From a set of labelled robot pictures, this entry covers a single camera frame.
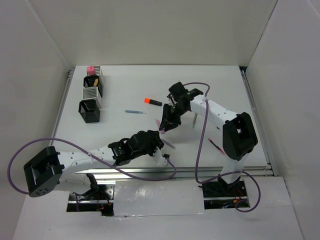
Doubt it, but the white foil cover plate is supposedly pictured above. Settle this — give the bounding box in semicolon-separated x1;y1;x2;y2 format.
113;180;205;217

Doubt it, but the grey green pen refill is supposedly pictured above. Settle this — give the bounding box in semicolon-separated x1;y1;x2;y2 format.
192;113;198;129

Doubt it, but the far black slotted container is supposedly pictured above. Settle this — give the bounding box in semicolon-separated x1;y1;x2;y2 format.
83;76;104;97

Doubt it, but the pink orange capped marker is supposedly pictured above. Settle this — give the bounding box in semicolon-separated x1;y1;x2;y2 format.
93;78;99;87

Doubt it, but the black slotted container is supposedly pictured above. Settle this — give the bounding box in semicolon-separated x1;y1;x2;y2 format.
83;76;104;97
78;99;100;124

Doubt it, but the purple pen refill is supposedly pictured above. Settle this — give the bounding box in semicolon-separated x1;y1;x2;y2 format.
161;138;176;149

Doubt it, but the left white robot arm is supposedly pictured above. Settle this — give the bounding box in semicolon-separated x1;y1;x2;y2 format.
23;130;168;198

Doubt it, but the orange capped black highlighter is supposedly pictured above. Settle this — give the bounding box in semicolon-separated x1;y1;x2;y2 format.
144;98;163;107

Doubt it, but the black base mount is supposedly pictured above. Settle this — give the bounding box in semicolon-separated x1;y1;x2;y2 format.
198;178;250;210
66;173;115;217

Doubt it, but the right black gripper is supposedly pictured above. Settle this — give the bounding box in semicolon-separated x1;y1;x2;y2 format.
159;103;188;133

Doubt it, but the pink glue stick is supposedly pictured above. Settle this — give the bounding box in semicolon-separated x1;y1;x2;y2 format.
86;65;96;76

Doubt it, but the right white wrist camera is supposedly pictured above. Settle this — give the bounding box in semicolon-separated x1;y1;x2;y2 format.
166;93;176;106

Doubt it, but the red pen refill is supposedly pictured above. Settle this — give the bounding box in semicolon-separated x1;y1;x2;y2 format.
208;138;225;154

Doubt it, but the blue pen refill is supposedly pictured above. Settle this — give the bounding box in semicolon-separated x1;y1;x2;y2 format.
124;110;146;114

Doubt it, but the aluminium front rail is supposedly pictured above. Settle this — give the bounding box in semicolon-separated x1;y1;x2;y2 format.
77;165;274;182

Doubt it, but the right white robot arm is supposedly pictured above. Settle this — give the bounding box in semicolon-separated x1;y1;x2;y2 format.
158;82;258;196

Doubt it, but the aluminium rail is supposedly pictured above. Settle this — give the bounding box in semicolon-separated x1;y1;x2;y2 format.
77;165;274;182
239;66;280;177

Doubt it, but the near white slotted container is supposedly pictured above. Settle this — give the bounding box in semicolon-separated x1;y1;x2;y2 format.
82;86;102;109

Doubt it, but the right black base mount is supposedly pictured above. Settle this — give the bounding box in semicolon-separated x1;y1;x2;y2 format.
198;178;250;210

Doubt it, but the purple cable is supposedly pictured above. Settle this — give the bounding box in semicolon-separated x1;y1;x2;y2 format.
183;81;261;213
7;138;177;196

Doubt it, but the aluminium right rail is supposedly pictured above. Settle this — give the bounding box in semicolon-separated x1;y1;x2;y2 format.
239;66;280;177

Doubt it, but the white slotted container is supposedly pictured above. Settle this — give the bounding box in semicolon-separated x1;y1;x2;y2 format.
82;86;102;109
86;65;104;77

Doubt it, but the far white slotted container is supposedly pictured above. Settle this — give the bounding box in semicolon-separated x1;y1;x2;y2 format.
86;65;104;77

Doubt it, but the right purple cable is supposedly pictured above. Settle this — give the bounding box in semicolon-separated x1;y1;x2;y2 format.
183;81;261;213

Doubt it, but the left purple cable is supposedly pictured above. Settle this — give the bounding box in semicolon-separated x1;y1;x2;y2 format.
7;138;177;196

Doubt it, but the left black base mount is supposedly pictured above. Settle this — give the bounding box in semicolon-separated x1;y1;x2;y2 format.
66;173;115;217

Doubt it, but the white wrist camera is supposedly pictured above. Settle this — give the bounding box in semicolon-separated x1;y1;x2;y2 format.
166;93;176;106
152;147;170;167

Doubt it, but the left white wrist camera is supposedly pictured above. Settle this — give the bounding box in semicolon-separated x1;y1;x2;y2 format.
152;147;170;167

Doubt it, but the near black slotted container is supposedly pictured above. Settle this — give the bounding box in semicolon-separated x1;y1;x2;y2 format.
78;99;100;124

